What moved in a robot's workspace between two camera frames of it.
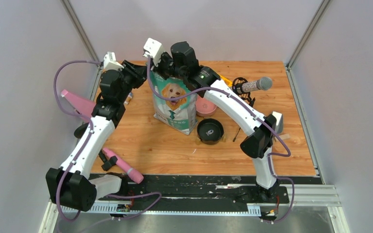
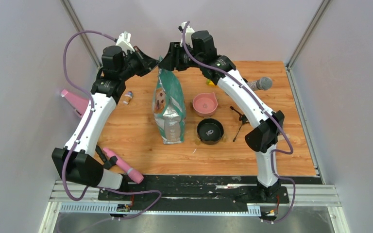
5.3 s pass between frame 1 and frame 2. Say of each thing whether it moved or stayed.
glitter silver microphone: stayed
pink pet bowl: stayed
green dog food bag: moved
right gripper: moved
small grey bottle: stayed
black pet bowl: stayed
